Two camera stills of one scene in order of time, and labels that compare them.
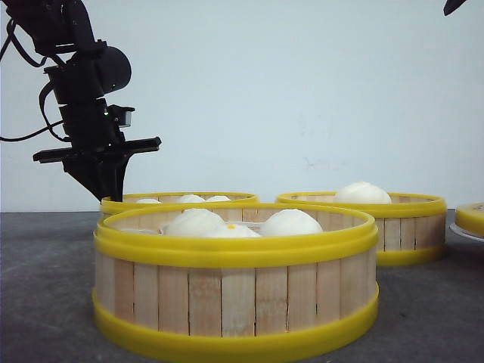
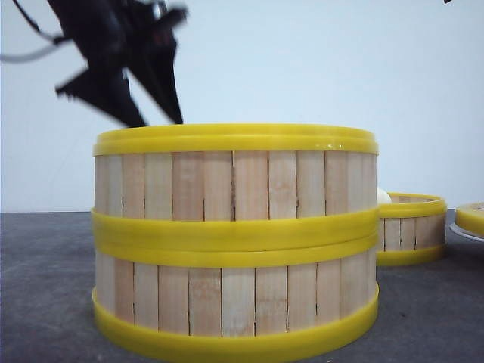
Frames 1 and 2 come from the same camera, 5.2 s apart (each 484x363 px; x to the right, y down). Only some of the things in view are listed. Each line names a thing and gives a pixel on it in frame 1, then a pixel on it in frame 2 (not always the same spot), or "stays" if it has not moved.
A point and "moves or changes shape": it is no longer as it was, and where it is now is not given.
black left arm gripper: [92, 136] to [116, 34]
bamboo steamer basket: [117, 200] moves or changes shape
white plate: [452, 226] stays
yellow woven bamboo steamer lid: [470, 217] stays
